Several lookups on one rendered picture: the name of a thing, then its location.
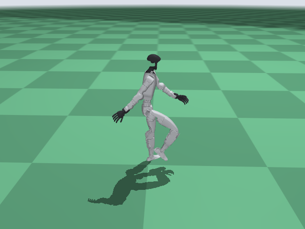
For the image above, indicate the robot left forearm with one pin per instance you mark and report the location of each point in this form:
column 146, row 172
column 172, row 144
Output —
column 169, row 92

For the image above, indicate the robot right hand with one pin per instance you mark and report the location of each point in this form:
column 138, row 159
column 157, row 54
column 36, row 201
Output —
column 119, row 114

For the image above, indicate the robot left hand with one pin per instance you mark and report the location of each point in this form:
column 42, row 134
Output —
column 182, row 98

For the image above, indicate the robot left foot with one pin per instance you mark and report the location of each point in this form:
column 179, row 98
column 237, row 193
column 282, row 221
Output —
column 155, row 157

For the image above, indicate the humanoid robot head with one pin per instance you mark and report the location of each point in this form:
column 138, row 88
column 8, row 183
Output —
column 154, row 59

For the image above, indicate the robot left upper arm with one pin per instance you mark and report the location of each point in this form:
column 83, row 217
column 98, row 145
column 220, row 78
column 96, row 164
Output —
column 159, row 85

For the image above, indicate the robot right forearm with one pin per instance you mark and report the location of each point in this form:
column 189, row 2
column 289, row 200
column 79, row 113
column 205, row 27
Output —
column 133, row 102

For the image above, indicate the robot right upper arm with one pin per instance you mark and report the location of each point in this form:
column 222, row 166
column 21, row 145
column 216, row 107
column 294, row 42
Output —
column 148, row 81

